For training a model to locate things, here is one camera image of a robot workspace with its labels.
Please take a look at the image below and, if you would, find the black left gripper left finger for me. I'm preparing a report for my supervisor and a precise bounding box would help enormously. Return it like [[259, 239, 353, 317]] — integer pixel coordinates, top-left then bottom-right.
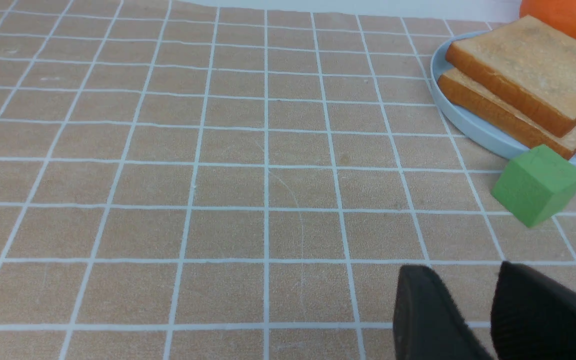
[[392, 264, 493, 360]]

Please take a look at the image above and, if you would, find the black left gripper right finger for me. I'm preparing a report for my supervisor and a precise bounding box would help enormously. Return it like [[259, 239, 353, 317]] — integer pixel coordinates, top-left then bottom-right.
[[490, 260, 576, 360]]

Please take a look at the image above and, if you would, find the toast slice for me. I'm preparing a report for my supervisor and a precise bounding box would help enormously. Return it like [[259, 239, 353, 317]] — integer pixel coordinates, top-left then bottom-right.
[[445, 15, 576, 137], [438, 68, 576, 160]]

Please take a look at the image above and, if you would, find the green cube block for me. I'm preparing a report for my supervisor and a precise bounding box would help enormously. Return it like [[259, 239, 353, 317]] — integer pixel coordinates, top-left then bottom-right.
[[491, 145, 576, 228]]

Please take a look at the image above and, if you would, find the orange fruit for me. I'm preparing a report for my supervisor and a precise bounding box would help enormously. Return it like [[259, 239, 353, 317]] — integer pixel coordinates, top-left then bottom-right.
[[519, 0, 576, 39]]

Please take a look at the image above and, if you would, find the checkered beige tablecloth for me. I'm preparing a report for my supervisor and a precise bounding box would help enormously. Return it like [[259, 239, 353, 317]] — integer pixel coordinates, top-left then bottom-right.
[[0, 0, 576, 360]]

